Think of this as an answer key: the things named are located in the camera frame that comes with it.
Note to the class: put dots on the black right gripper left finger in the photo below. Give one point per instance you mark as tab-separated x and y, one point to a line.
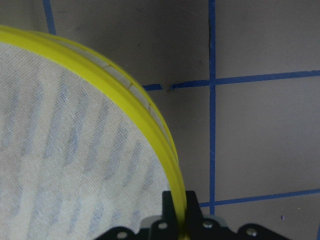
165	227

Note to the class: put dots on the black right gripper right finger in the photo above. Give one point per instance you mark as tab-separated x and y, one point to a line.
200	226

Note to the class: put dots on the yellow top steamer layer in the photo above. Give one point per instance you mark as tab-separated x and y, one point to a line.
83	148

